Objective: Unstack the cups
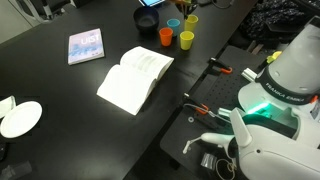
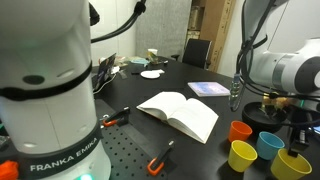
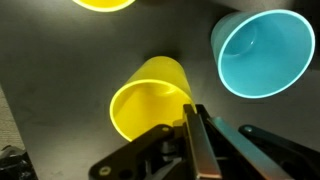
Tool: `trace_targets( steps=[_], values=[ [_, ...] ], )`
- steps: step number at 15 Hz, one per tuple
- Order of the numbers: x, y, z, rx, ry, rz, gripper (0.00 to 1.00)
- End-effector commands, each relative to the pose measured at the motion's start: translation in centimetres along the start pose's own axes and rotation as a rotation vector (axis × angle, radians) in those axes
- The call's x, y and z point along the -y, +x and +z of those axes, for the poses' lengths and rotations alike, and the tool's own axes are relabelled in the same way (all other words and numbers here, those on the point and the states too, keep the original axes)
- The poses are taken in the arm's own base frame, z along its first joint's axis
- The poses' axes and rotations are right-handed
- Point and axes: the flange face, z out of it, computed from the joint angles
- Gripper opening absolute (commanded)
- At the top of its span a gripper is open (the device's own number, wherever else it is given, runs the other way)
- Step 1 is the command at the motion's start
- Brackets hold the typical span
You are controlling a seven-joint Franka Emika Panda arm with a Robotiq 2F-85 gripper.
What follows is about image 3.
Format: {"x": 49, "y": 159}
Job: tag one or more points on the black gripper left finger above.
{"x": 200, "y": 150}

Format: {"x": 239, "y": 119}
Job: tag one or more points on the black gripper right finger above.
{"x": 246, "y": 153}

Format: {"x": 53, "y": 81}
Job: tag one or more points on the yellow plastic cup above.
{"x": 146, "y": 110}
{"x": 103, "y": 4}

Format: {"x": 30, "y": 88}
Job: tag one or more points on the blue plastic cup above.
{"x": 263, "y": 56}

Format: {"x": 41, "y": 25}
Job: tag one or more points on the dark metal object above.
{"x": 13, "y": 163}

